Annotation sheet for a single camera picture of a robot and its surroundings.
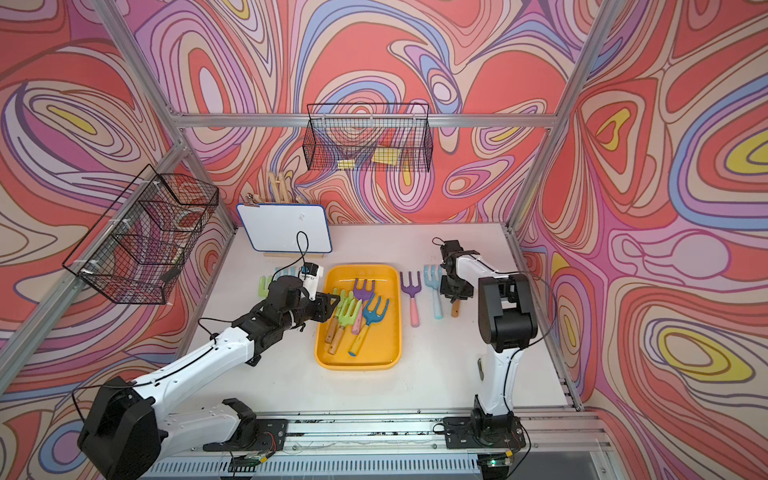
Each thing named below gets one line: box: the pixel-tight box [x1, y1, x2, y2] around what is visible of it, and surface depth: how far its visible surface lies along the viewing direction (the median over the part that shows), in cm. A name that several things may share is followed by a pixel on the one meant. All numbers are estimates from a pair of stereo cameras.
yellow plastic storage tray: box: [314, 264, 402, 370], surface depth 92 cm
